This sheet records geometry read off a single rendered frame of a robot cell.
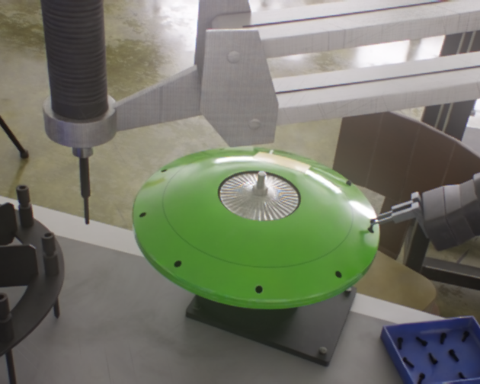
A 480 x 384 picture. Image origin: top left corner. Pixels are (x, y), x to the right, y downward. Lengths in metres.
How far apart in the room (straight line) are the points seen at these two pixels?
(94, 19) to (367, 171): 1.19
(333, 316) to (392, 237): 0.68
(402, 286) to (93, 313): 0.74
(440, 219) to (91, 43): 0.51
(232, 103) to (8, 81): 2.97
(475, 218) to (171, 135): 2.29
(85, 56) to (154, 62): 3.12
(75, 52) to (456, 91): 0.27
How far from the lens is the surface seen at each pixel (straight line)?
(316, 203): 0.93
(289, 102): 0.54
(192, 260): 0.85
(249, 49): 0.50
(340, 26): 0.52
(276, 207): 0.91
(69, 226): 1.15
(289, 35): 0.51
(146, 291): 1.04
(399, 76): 0.57
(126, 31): 3.92
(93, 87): 0.52
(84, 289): 1.04
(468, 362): 1.03
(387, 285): 1.55
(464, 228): 0.89
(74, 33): 0.50
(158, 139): 3.04
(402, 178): 1.61
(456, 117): 2.06
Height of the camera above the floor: 1.64
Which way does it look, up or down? 37 degrees down
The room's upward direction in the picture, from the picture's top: 7 degrees clockwise
